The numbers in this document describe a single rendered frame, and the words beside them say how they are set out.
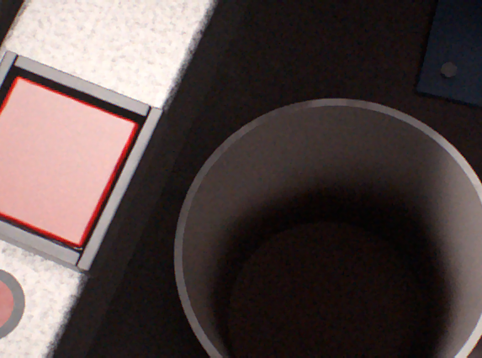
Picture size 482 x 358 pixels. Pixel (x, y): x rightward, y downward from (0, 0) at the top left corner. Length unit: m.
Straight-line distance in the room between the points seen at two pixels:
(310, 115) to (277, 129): 0.04
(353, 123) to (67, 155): 0.66
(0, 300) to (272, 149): 0.69
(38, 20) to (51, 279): 0.12
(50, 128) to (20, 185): 0.03
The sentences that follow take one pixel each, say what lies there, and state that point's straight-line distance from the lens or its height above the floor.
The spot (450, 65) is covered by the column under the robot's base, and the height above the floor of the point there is 0.02.
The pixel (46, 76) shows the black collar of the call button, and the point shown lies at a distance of 0.49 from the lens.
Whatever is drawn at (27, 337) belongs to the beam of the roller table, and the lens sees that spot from 0.48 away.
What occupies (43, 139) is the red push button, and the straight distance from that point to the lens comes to 0.48.
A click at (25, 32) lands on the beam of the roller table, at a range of 0.52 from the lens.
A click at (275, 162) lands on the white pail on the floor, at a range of 1.18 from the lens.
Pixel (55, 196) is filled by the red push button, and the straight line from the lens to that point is 0.47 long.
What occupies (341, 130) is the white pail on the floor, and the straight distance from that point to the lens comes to 1.13.
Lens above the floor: 1.37
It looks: 73 degrees down
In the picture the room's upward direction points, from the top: 10 degrees counter-clockwise
